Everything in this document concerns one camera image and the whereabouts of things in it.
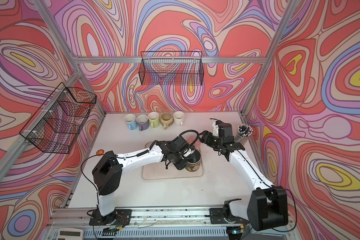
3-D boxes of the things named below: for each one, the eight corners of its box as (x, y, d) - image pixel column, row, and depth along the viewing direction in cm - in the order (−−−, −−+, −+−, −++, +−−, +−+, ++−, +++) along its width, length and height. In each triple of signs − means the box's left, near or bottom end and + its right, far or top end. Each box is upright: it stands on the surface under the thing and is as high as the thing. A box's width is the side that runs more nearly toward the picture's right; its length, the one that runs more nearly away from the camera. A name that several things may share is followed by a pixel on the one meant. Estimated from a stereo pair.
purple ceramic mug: (137, 133, 110) (134, 125, 103) (139, 122, 117) (137, 114, 110) (148, 133, 110) (146, 125, 103) (150, 122, 117) (148, 114, 110)
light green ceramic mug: (148, 131, 109) (146, 123, 102) (150, 119, 116) (148, 111, 109) (159, 131, 109) (157, 123, 102) (160, 119, 116) (159, 111, 109)
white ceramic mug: (172, 128, 111) (172, 120, 104) (174, 118, 118) (174, 110, 111) (182, 129, 110) (182, 121, 103) (184, 119, 117) (184, 111, 110)
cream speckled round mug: (160, 131, 110) (159, 124, 103) (161, 120, 117) (160, 112, 110) (172, 131, 110) (172, 124, 103) (173, 120, 117) (172, 112, 110)
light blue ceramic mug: (132, 133, 108) (128, 125, 101) (126, 125, 114) (122, 115, 106) (141, 129, 111) (138, 120, 103) (135, 120, 117) (132, 111, 109)
